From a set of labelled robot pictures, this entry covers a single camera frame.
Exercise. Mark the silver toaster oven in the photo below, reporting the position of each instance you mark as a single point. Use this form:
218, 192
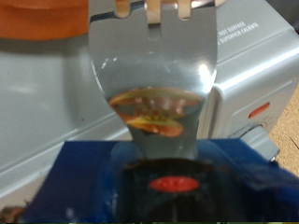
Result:
46, 87

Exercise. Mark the metal spatula with blue block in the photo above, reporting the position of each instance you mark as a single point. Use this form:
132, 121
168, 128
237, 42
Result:
149, 68

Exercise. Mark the white bread slice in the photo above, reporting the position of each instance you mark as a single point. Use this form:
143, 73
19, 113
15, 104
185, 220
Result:
43, 21

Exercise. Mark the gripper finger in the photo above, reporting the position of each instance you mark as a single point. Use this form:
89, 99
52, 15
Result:
11, 215

